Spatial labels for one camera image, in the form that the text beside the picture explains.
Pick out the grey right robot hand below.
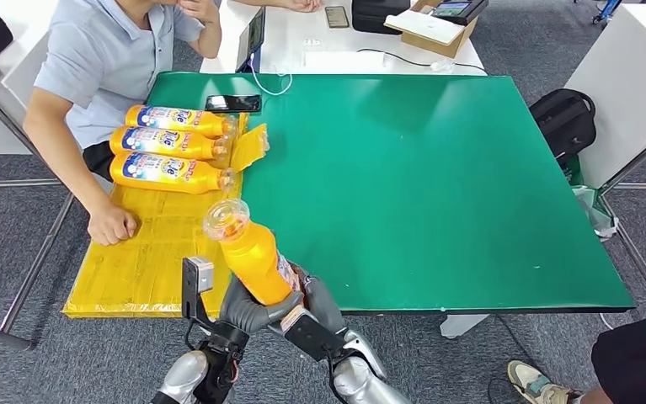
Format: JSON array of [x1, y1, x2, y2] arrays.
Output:
[[291, 263, 348, 336]]

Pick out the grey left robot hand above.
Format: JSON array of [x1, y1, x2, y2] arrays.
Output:
[[219, 275, 305, 336]]

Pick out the orange detergent bottle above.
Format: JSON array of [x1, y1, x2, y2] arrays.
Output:
[[109, 151, 238, 195], [202, 199, 302, 306], [124, 104, 238, 139], [109, 125, 233, 162]]

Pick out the yellow taped board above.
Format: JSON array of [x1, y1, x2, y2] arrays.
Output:
[[61, 111, 248, 320]]

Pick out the white table leg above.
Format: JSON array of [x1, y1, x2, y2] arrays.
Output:
[[440, 313, 491, 340]]

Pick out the yellow plastic flap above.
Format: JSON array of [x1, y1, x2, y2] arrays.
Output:
[[229, 123, 270, 173]]

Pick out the black smartphone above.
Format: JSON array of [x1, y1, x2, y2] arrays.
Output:
[[205, 93, 263, 114]]

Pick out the white desk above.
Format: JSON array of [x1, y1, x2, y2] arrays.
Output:
[[200, 0, 489, 77]]

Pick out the black standing tablet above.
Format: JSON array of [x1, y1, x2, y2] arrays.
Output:
[[235, 6, 267, 74]]

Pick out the brown cardboard box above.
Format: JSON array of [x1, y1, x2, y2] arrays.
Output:
[[383, 0, 480, 60]]

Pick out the grey smartphone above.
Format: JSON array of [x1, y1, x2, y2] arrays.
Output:
[[323, 5, 351, 29]]

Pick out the black carry case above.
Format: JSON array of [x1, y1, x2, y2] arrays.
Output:
[[351, 0, 412, 35]]

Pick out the seated person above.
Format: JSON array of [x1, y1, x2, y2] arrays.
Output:
[[23, 0, 223, 247]]

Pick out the person's hands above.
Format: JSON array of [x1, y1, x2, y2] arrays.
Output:
[[232, 0, 323, 13]]

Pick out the black backpack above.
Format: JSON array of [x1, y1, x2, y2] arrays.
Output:
[[529, 88, 598, 167]]

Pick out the person in black shorts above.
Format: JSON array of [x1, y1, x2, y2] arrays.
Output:
[[506, 311, 646, 404]]

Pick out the black handheld terminal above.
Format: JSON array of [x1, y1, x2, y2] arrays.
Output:
[[428, 0, 490, 27]]

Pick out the white side table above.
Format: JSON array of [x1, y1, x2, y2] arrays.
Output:
[[565, 4, 646, 189]]

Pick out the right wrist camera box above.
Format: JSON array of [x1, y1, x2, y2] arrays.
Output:
[[280, 305, 357, 364]]

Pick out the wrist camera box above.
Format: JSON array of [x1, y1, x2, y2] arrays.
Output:
[[181, 256, 234, 336], [280, 305, 357, 364]]

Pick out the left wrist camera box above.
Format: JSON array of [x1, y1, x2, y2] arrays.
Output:
[[181, 256, 234, 336]]

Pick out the white charging cable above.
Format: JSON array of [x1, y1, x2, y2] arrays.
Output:
[[248, 52, 294, 97]]

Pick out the thin black cable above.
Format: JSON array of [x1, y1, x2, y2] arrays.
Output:
[[356, 48, 487, 73]]

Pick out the blue metal cart frame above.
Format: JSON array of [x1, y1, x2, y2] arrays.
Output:
[[591, 0, 624, 26]]

